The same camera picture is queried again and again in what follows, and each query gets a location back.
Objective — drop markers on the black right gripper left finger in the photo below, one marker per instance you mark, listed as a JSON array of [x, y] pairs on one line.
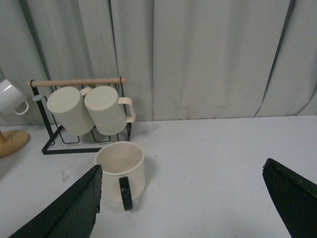
[[71, 215]]

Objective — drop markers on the cream ribbed mug right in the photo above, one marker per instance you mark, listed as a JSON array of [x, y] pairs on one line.
[[109, 112]]

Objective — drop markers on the cream mug with black handle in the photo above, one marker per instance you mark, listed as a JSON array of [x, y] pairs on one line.
[[123, 172]]

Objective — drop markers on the wooden mug tree stand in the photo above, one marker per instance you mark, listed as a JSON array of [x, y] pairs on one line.
[[11, 141]]

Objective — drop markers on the cream ribbed mug left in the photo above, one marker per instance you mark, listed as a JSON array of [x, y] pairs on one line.
[[68, 107]]

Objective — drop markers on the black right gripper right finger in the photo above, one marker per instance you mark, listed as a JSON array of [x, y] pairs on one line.
[[294, 197]]

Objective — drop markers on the black wire mug rack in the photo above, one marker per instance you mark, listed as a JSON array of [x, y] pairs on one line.
[[56, 143]]

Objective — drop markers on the grey curtain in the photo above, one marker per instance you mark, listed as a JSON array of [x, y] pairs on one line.
[[183, 59]]

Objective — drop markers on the white hanging mug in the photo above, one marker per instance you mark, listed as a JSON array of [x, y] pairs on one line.
[[11, 98]]

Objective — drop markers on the cream ribbed mug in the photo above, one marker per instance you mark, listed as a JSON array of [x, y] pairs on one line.
[[109, 112], [68, 107]]

